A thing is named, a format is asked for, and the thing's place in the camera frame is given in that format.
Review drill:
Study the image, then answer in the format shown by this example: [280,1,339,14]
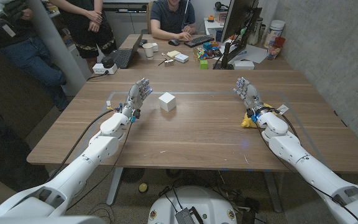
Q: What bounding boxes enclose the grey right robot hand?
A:
[232,77,265,110]

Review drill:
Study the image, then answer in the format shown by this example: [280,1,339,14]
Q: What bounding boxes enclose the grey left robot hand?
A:
[121,77,154,116]

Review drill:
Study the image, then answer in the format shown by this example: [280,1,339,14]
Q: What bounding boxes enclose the white cube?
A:
[158,91,177,113]

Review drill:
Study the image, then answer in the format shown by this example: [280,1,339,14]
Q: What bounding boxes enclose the yellow mustard bottle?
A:
[241,103,275,129]

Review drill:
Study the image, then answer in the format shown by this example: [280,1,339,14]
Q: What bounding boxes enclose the pale drinking bottle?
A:
[247,17,264,46]

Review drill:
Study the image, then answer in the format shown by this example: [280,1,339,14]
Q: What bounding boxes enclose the white rectangular box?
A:
[233,60,255,70]

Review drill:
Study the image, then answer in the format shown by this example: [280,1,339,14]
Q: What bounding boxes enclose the black laptop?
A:
[109,30,145,69]

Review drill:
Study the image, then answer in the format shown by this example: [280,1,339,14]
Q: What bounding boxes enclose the white paper sheet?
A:
[219,43,269,65]

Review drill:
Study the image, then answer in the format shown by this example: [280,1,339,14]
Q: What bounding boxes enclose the black power adapter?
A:
[101,56,115,68]

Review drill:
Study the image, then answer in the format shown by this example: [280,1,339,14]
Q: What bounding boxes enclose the white power strip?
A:
[92,63,118,75]

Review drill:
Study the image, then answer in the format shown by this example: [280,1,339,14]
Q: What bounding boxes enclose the white paper cup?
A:
[142,42,155,60]

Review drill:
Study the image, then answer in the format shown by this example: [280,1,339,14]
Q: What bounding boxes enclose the clear cup with red content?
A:
[267,36,287,60]

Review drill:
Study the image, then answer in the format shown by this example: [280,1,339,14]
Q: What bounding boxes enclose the pile of colourful toy blocks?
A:
[193,46,209,61]

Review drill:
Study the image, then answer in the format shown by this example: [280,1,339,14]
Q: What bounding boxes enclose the white cylindrical canister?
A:
[263,19,286,49]

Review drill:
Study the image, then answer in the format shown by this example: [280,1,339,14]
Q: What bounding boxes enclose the black keyboard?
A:
[183,34,214,49]

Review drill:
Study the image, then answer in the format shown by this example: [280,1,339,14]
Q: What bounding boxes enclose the white side table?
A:
[203,17,225,37]

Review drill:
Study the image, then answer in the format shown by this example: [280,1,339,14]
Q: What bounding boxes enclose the black round floor fan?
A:
[121,167,145,184]

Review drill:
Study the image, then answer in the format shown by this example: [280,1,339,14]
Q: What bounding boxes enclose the standing person in black shorts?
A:
[50,0,117,71]

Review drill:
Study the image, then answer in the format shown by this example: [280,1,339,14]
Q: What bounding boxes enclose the black computer monitor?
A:
[213,0,263,70]

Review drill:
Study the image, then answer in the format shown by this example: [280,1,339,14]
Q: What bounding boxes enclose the seated person in dark t-shirt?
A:
[150,0,197,42]

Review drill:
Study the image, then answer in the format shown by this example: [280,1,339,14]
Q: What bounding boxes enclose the white table leg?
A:
[263,171,284,213]
[106,167,124,206]

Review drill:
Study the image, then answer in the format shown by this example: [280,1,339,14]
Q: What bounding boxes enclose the black headphones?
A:
[214,1,229,12]

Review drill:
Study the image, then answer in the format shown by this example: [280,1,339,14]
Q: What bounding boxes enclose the person in blue jeans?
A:
[0,0,70,111]

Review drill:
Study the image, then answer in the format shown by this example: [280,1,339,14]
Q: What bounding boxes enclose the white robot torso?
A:
[147,185,238,224]

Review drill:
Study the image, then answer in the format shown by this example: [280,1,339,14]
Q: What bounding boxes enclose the person in dark trousers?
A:
[0,98,51,192]

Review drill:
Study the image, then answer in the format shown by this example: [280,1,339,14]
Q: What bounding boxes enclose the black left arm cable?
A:
[47,108,117,183]

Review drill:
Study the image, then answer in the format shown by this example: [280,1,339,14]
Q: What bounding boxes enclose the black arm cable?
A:
[253,113,358,222]
[47,108,117,183]

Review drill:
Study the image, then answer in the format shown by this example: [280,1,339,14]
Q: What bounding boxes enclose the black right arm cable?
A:
[253,113,358,222]

